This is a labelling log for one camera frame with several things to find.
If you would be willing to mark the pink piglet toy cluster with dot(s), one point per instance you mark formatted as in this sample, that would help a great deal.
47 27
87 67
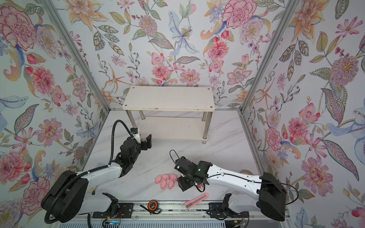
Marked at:
166 181

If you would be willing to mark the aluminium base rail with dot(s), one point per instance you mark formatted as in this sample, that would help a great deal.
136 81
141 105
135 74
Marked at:
175 210

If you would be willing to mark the black orange tape measure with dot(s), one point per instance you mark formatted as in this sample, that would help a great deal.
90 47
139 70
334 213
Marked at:
152 207

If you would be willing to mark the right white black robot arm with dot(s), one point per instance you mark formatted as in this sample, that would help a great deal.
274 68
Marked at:
262 193

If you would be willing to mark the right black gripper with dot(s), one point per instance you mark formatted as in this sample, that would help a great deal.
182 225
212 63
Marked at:
182 185

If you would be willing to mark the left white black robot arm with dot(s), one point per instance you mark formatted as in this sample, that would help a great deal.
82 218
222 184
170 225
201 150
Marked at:
70 196

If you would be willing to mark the pink striped flat tool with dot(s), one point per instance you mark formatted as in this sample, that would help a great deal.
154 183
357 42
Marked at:
191 203

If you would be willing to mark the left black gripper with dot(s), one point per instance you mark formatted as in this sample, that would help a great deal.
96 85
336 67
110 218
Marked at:
145 147

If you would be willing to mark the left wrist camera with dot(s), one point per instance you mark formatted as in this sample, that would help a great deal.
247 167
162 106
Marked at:
135 134

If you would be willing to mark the white two-tier shelf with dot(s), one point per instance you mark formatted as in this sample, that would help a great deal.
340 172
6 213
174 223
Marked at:
171 112

